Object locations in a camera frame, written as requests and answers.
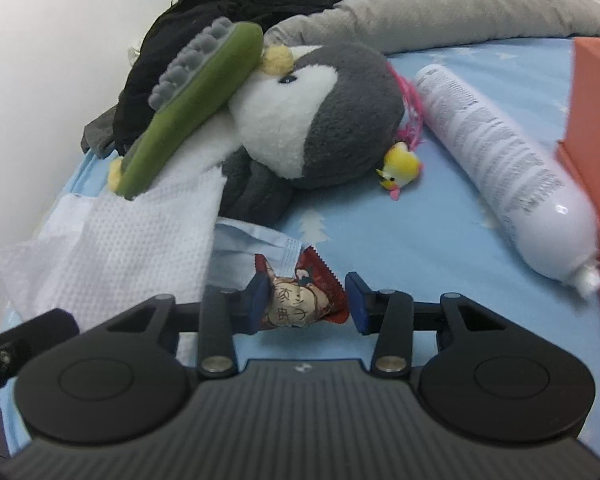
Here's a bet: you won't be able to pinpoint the white textured towel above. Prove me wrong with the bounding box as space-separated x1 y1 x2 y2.
0 144 242 330

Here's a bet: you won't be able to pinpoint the dark grey blanket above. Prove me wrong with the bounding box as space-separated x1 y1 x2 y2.
79 104 127 159

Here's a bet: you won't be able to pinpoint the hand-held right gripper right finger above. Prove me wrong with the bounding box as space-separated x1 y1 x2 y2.
345 272 506 377

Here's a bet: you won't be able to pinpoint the orange cardboard box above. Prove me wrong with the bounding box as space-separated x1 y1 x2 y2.
554 36 600 307

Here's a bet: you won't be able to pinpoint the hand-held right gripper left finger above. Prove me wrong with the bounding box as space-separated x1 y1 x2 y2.
107 272 273 380

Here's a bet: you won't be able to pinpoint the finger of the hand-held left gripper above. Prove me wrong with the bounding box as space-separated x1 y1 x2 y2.
0 308 82 399

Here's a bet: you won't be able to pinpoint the grey white penguin plush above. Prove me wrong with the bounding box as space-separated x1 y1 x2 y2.
217 42 407 224

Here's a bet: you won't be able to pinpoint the grey duvet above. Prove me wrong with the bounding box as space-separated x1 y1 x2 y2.
264 0 600 57

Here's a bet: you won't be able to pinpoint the blue star bedsheet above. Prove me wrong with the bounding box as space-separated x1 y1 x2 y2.
0 35 600 461

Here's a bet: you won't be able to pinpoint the red snack packet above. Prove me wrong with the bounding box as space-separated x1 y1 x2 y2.
253 245 351 332

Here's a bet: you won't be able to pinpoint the white squeeze tube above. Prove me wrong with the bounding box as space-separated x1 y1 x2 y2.
412 63 600 298

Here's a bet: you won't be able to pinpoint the yellow chick toy pink strings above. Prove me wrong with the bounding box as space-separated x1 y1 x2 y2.
375 65 427 202

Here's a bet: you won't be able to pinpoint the green plush with grey bumps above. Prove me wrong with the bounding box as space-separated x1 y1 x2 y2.
107 16 266 202

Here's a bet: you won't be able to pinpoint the black clothing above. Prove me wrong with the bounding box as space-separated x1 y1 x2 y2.
113 0 377 157

